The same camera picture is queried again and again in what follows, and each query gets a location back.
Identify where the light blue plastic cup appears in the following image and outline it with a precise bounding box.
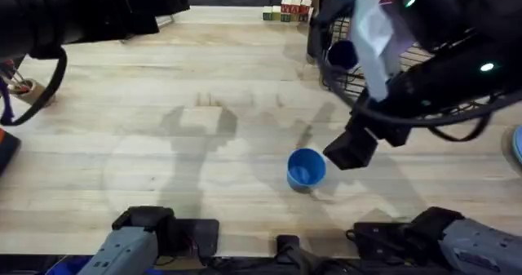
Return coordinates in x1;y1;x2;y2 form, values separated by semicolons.
286;147;327;191

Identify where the dark blue cup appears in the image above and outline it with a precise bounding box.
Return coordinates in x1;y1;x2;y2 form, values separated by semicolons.
325;39;360;71

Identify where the pale flat wrist plate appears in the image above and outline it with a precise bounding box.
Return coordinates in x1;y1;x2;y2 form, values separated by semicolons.
338;0;414;103

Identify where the coloured toy blocks heap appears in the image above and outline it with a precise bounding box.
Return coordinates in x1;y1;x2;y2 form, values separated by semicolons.
262;0;314;23

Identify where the light blue plate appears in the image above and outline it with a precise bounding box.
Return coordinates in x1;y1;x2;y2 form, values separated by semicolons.
511;123;522;166

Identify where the brown tape roll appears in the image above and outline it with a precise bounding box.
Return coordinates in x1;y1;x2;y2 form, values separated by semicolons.
7;78;56;107

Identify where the red and black box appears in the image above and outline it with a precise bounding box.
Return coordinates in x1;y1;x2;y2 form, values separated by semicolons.
0;126;22;176

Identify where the black wire dish rack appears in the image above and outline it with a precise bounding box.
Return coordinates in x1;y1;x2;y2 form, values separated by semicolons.
306;0;522;128

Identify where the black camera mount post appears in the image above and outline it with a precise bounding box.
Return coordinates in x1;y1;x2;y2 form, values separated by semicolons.
276;233;303;268

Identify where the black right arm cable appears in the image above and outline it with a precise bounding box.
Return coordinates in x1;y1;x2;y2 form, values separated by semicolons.
349;100;493;143

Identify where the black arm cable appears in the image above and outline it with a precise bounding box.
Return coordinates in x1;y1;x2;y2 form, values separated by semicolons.
349;100;493;143
0;46;69;127

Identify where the black rail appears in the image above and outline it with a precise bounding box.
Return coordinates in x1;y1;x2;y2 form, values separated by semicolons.
0;253;522;275

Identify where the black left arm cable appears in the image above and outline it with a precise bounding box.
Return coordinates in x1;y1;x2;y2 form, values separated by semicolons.
0;46;69;127

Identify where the purple handled tool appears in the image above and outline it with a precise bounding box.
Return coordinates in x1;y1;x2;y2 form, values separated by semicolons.
0;59;18;124

